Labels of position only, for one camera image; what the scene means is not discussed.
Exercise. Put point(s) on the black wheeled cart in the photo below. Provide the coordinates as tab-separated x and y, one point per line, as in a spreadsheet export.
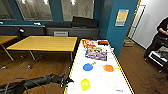
158	61

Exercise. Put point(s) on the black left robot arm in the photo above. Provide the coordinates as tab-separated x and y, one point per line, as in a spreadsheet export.
30	83

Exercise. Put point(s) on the yellow plastic bowl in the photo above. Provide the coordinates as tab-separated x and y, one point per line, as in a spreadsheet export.
85	84

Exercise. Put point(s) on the grey white box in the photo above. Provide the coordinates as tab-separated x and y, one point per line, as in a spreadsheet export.
61	33

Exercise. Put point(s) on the yellow framed wall sign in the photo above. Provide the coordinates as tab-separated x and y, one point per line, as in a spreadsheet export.
122	17

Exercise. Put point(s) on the yellow white air hockey table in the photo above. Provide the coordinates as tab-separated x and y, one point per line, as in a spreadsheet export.
100	80

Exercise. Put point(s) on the person in black shirt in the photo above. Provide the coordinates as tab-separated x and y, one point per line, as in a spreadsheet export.
159	40

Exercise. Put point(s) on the dark low sofa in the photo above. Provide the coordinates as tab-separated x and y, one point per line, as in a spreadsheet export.
13	30

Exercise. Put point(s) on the yellow wooden table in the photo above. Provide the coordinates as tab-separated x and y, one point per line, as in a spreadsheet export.
5	39
43	43

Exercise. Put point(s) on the red black box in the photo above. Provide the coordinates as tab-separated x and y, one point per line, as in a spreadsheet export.
103	42

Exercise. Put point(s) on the interior glass window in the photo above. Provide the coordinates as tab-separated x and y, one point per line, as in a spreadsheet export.
6	8
35	10
78	10

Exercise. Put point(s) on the blue disc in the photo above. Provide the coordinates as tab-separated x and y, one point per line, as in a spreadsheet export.
87	67

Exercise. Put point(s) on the orange disc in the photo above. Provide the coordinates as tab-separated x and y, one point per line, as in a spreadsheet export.
108	68

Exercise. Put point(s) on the cardboard box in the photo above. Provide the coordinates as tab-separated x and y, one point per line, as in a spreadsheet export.
128	43

